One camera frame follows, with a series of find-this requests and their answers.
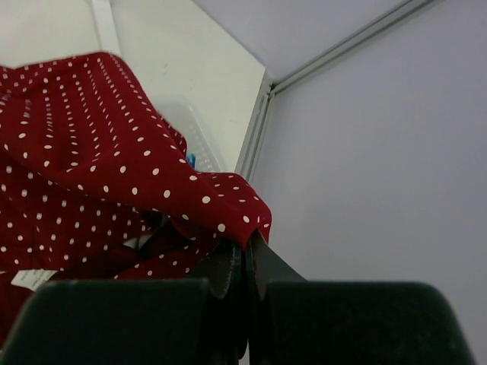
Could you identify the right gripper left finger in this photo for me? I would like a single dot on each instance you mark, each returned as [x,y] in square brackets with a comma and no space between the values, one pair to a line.
[194,320]

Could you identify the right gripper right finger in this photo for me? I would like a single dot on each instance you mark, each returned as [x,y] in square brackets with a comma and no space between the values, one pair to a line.
[292,320]

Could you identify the red polka dot skirt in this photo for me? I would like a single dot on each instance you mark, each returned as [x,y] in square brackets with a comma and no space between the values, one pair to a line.
[95,183]

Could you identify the blue floral skirt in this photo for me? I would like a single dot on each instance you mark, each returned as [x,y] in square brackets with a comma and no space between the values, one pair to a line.
[191,159]

